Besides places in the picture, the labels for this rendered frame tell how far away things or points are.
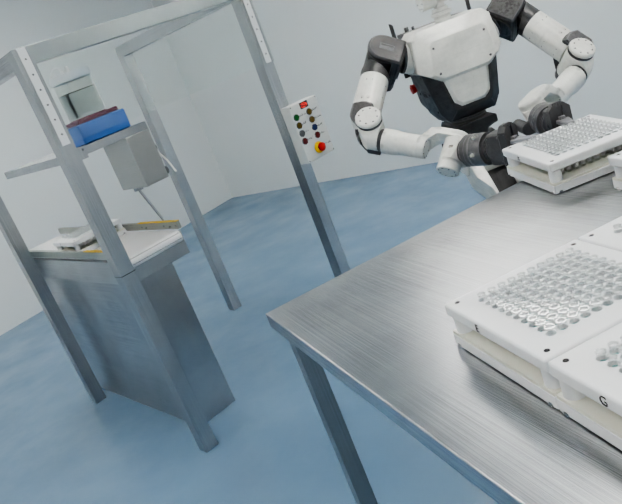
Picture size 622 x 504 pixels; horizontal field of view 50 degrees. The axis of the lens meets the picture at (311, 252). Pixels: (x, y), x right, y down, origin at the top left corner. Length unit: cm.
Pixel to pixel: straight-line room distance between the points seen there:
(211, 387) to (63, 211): 365
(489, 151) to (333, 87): 436
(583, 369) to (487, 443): 14
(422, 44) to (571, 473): 156
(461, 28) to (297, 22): 409
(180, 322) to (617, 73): 343
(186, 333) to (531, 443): 221
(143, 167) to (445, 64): 120
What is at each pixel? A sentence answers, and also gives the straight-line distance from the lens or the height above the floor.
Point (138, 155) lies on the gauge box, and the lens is 265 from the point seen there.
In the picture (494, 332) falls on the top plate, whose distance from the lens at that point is 92.
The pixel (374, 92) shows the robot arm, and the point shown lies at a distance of 205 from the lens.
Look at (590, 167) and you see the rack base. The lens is 161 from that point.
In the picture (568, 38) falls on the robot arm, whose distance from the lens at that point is 221.
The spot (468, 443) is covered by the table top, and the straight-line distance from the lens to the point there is 86.
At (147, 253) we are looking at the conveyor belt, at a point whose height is 81.
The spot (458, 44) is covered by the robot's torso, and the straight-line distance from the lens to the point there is 215.
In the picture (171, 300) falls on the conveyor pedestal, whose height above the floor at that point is 56.
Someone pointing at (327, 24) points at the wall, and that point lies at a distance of 597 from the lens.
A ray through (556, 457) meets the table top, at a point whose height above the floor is 86.
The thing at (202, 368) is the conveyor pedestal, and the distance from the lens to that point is 296.
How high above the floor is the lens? 137
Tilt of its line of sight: 17 degrees down
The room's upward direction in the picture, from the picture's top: 21 degrees counter-clockwise
